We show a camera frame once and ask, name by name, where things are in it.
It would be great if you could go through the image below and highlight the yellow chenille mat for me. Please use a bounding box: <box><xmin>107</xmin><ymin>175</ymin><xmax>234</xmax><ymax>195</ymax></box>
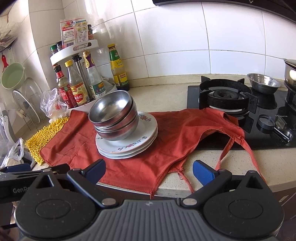
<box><xmin>24</xmin><ymin>116</ymin><xmax>70</xmax><ymax>166</ymax></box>

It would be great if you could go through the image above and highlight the red cloth apron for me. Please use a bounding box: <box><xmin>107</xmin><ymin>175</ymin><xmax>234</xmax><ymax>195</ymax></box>
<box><xmin>39</xmin><ymin>109</ymin><xmax>266</xmax><ymax>200</ymax></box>

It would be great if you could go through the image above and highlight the small steel basin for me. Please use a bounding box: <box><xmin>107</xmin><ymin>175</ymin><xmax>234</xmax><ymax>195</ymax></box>
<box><xmin>247</xmin><ymin>73</ymin><xmax>282</xmax><ymax>94</ymax></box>

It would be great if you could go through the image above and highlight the black range hood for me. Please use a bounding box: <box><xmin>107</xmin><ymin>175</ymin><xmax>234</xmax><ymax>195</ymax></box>
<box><xmin>153</xmin><ymin>0</ymin><xmax>296</xmax><ymax>11</ymax></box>

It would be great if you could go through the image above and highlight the black burner grate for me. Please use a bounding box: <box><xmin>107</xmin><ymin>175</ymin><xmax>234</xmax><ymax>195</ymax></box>
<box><xmin>199</xmin><ymin>75</ymin><xmax>258</xmax><ymax>114</ymax></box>

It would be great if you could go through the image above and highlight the yellow-cap vinegar bottle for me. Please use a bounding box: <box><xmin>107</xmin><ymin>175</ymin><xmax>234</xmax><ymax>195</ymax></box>
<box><xmin>64</xmin><ymin>60</ymin><xmax>90</xmax><ymax>107</ymax></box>

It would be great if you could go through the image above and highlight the crumpled clear plastic bag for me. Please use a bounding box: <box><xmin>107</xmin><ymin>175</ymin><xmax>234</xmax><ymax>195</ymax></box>
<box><xmin>0</xmin><ymin>138</ymin><xmax>25</xmax><ymax>167</ymax></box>

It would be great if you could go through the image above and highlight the steel pot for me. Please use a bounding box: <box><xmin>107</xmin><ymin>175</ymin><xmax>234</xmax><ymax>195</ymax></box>
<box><xmin>283</xmin><ymin>58</ymin><xmax>296</xmax><ymax>86</ymax></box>

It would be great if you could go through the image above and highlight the purple-label clear sauce bottle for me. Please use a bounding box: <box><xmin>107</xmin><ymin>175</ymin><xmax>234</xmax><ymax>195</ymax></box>
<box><xmin>83</xmin><ymin>50</ymin><xmax>106</xmax><ymax>100</ymax></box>

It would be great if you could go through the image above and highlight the small white patterned-rim plate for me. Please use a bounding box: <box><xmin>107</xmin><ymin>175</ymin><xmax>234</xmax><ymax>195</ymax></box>
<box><xmin>95</xmin><ymin>111</ymin><xmax>158</xmax><ymax>152</ymax></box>

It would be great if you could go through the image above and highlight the pale green plastic colander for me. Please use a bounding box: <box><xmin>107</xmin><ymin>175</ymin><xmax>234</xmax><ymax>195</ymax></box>
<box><xmin>1</xmin><ymin>62</ymin><xmax>25</xmax><ymax>90</ymax></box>

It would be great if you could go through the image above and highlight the black glass gas stove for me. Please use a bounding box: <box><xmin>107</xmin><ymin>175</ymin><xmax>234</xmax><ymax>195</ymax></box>
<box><xmin>186</xmin><ymin>85</ymin><xmax>296</xmax><ymax>150</ymax></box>

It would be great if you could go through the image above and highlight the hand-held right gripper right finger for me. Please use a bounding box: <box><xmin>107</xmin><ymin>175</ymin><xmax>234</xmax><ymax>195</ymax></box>
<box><xmin>180</xmin><ymin>160</ymin><xmax>270</xmax><ymax>207</ymax></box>

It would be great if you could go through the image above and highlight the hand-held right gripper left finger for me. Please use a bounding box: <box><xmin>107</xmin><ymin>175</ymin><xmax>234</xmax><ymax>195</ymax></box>
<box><xmin>30</xmin><ymin>159</ymin><xmax>119</xmax><ymax>208</ymax></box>

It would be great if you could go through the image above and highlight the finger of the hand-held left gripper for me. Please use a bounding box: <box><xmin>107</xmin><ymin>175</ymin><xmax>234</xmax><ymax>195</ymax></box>
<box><xmin>0</xmin><ymin>163</ymin><xmax>31</xmax><ymax>174</ymax></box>
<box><xmin>0</xmin><ymin>163</ymin><xmax>70</xmax><ymax>183</ymax></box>

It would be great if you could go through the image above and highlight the clear plastic bag red print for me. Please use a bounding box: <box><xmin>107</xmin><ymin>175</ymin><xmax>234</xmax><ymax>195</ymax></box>
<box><xmin>40</xmin><ymin>88</ymin><xmax>70</xmax><ymax>121</ymax></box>

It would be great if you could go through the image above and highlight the green-label yellow sauce bottle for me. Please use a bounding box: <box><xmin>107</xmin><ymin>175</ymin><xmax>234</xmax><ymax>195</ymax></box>
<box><xmin>107</xmin><ymin>44</ymin><xmax>130</xmax><ymax>91</ymax></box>

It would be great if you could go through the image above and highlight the red-cap soy sauce bottle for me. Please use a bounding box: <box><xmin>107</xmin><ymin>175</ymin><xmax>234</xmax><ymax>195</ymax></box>
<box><xmin>53</xmin><ymin>64</ymin><xmax>72</xmax><ymax>109</ymax></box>

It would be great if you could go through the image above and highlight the large white floral plate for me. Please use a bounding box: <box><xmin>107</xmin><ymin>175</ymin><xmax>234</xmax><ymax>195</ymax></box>
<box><xmin>98</xmin><ymin>134</ymin><xmax>159</xmax><ymax>160</ymax></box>

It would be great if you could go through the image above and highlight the glass pot lid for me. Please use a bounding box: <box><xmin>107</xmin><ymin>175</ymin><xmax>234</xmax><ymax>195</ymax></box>
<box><xmin>13</xmin><ymin>77</ymin><xmax>41</xmax><ymax>123</ymax></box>

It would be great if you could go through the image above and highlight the medium white floral plate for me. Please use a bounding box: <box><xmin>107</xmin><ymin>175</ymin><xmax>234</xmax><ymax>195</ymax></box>
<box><xmin>97</xmin><ymin>130</ymin><xmax>159</xmax><ymax>156</ymax></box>

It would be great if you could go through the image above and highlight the white two-tier condiment rack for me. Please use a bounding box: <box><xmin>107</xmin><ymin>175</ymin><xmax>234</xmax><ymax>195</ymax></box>
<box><xmin>50</xmin><ymin>39</ymin><xmax>117</xmax><ymax>116</ymax></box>

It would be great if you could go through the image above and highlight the white and yellow seasoning packet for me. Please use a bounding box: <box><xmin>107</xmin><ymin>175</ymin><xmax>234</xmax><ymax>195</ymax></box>
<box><xmin>75</xmin><ymin>19</ymin><xmax>89</xmax><ymax>43</ymax></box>

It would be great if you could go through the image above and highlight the white and red seasoning packet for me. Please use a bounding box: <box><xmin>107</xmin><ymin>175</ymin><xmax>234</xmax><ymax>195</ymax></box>
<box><xmin>60</xmin><ymin>19</ymin><xmax>78</xmax><ymax>49</ymax></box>

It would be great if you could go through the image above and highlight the black stove knob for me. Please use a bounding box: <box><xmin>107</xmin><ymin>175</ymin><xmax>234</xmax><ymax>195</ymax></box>
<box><xmin>257</xmin><ymin>115</ymin><xmax>275</xmax><ymax>133</ymax></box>

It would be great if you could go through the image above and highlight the stainless steel bowl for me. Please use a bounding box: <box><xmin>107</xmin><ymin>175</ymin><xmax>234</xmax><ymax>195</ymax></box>
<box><xmin>95</xmin><ymin>111</ymin><xmax>139</xmax><ymax>141</ymax></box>
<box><xmin>94</xmin><ymin>100</ymin><xmax>138</xmax><ymax>133</ymax></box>
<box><xmin>88</xmin><ymin>90</ymin><xmax>134</xmax><ymax>127</ymax></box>

